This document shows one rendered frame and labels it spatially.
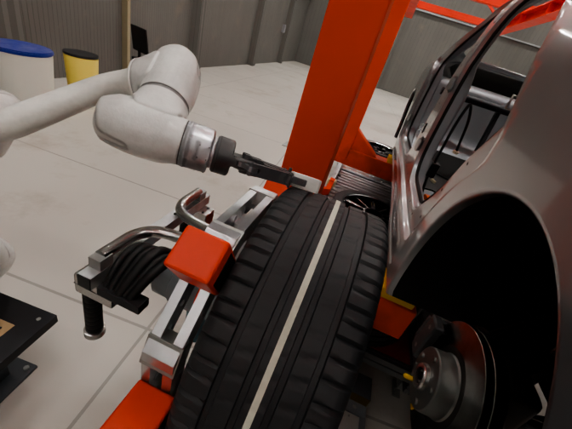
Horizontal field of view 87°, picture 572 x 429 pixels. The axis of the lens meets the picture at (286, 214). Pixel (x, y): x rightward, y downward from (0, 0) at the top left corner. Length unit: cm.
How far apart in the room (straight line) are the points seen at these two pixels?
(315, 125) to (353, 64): 21
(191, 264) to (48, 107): 48
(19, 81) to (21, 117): 330
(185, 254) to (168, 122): 25
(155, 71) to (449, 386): 89
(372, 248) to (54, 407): 142
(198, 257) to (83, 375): 129
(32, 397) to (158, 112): 135
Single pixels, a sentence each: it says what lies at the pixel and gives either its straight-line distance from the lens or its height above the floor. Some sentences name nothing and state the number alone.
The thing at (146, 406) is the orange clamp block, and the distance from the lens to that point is 62.
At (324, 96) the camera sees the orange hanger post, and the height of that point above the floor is 131.
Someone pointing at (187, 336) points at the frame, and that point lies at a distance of 55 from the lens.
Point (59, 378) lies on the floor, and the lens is 172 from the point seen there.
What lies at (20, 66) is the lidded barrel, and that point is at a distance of 407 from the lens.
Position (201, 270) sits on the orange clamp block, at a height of 113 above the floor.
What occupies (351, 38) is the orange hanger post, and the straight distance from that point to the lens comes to 99.
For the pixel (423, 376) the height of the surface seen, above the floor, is 87.
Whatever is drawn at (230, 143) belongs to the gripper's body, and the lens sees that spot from 61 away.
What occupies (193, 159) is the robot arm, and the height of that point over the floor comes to 120.
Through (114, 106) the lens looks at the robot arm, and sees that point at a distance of 62.
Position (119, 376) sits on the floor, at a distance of 167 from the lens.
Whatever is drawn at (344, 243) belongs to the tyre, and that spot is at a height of 117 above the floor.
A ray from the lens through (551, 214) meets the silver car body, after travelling 58.
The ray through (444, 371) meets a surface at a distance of 83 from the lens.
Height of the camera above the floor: 145
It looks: 30 degrees down
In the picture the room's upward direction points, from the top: 18 degrees clockwise
